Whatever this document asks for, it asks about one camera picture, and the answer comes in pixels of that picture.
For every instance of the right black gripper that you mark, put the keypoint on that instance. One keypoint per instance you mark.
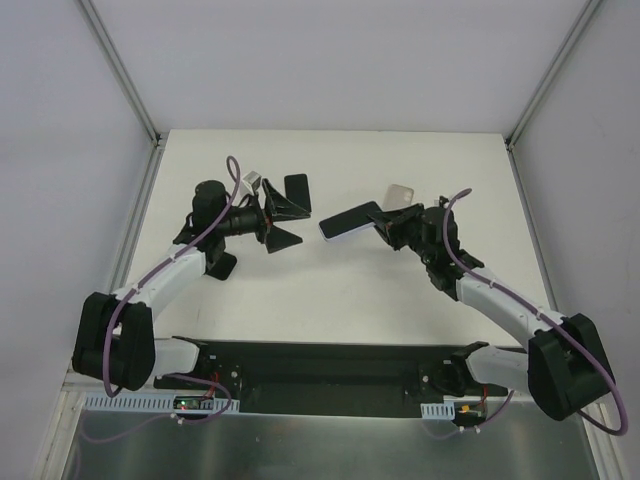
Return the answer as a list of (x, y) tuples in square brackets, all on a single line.
[(400, 226)]

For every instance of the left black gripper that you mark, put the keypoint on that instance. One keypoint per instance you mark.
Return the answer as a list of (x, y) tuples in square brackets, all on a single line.
[(266, 218)]

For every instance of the clear phone case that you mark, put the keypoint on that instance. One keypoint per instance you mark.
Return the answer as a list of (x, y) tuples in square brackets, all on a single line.
[(397, 197)]

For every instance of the purple phone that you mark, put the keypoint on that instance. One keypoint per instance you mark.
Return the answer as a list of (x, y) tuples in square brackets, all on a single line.
[(353, 220)]

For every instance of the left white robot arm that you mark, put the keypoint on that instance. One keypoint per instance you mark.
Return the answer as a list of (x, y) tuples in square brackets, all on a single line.
[(116, 343)]

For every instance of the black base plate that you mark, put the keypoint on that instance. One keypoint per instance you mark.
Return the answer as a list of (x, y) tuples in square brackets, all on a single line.
[(385, 381)]

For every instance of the right white cable duct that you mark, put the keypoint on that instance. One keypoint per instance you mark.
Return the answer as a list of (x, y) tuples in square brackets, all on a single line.
[(444, 411)]

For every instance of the white cable duct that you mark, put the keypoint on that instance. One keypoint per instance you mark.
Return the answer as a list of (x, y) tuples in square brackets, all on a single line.
[(444, 411), (159, 403)]

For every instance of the left white cable duct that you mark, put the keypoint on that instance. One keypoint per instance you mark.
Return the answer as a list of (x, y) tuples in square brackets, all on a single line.
[(159, 403)]

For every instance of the left aluminium frame post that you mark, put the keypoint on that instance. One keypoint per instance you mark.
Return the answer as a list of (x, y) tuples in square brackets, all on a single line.
[(108, 48)]

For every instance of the aluminium frame post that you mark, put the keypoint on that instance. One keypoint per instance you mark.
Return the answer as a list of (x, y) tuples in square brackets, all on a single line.
[(560, 59), (108, 48)]

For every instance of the right aluminium frame post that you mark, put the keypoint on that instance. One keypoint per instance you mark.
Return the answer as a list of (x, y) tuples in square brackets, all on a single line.
[(560, 59)]

